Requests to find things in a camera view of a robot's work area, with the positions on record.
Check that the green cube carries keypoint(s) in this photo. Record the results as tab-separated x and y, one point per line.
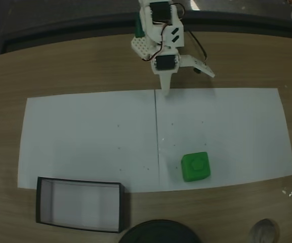
195	167

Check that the dark brown open box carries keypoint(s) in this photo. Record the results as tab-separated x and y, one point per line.
80	202

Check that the green clamp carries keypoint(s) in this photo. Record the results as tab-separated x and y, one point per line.
138	27

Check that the black round object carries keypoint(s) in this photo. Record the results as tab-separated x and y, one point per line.
158	233

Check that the grey rounded object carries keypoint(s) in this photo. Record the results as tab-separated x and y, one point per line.
264	231

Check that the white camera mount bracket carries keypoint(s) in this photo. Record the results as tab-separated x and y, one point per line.
196	64

